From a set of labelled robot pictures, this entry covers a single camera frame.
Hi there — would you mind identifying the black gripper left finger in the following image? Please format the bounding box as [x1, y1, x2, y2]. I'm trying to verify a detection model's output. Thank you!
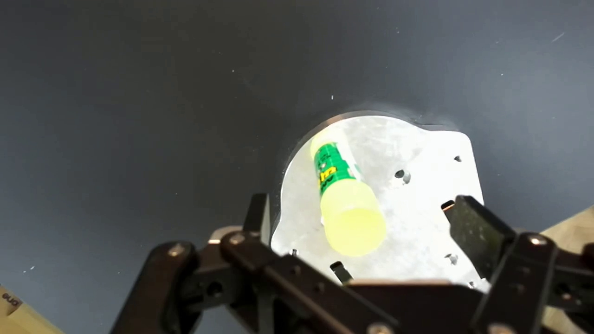
[109, 190, 401, 334]

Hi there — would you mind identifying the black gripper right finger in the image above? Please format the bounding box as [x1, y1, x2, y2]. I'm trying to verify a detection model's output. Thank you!
[440, 194, 594, 334]

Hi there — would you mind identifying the green yellow glue stick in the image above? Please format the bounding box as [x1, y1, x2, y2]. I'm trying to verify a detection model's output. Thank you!
[308, 133, 390, 259]

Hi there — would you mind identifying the silver metal plate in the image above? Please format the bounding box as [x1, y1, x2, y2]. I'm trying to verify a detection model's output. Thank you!
[269, 111, 492, 292]

